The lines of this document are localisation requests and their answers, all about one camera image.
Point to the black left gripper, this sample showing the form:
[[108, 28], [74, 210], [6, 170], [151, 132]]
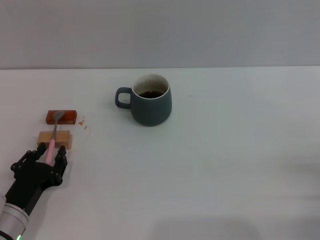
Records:
[[32, 180]]

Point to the grey ceramic cup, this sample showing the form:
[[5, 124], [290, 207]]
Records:
[[151, 110]]

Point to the red-brown rectangular block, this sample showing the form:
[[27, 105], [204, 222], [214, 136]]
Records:
[[68, 116]]

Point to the tan wooden block rest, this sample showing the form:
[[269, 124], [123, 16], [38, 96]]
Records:
[[63, 138]]

